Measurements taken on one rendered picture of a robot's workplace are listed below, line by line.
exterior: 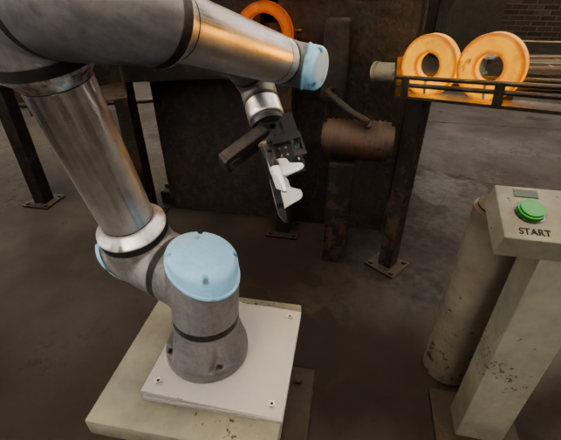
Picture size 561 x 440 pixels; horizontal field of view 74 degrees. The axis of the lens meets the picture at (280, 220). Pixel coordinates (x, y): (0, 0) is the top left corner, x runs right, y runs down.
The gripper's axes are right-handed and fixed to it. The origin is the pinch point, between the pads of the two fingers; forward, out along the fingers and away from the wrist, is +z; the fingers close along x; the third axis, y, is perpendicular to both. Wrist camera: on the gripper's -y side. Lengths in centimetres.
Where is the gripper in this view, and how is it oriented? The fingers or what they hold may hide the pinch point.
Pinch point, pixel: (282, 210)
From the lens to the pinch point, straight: 70.2
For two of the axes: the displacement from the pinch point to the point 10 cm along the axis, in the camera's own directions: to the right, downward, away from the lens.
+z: 2.5, 9.0, -3.5
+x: 0.3, 3.5, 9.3
